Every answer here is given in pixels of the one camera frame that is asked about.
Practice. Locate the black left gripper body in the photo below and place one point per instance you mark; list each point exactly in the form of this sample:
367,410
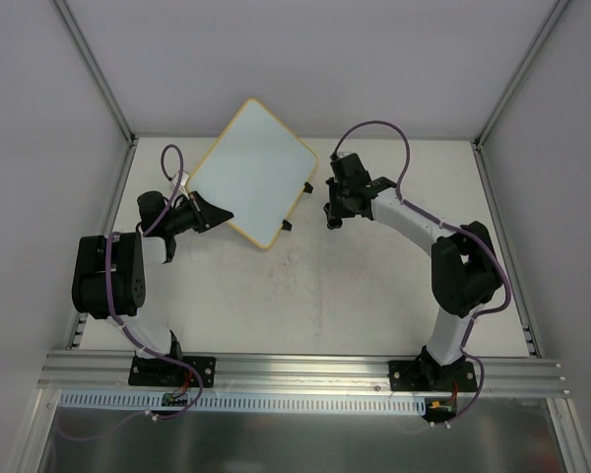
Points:
200,212

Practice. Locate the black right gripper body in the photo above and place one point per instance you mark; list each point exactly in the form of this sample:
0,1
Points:
335,198

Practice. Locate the black whiteboard eraser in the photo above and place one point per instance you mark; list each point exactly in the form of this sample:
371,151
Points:
334,224

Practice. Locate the yellow framed whiteboard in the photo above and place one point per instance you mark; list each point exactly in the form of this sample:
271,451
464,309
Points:
257,169

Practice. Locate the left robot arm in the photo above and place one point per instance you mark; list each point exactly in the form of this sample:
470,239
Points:
109,281

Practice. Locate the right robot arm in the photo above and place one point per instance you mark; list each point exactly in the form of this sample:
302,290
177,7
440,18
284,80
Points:
463,268

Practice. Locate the black right easel foot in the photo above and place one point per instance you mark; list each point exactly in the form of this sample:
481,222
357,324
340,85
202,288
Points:
308,188

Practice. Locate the black easel foot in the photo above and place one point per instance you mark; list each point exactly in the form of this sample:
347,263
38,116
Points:
286,226
308,188

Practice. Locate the black left easel foot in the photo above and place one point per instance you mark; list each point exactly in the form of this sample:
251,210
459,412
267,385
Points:
286,226

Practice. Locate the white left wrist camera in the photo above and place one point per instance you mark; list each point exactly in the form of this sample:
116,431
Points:
179,180

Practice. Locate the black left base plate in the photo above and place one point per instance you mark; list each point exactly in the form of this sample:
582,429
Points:
157,373

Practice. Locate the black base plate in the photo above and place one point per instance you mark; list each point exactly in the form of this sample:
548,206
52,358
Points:
420,376
157,373

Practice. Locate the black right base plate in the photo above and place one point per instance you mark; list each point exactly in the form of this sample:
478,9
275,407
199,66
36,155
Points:
420,376

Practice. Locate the aluminium mounting rail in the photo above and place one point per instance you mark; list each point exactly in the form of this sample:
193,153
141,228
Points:
302,374

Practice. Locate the left aluminium frame post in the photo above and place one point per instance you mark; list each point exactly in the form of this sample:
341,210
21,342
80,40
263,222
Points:
71,24

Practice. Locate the aluminium frame post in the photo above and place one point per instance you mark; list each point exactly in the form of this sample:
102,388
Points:
71,24
522,70

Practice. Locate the right aluminium frame post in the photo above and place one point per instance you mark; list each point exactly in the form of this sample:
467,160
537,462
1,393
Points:
522,70

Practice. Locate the white slotted cable duct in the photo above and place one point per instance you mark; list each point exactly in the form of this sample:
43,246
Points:
246,402

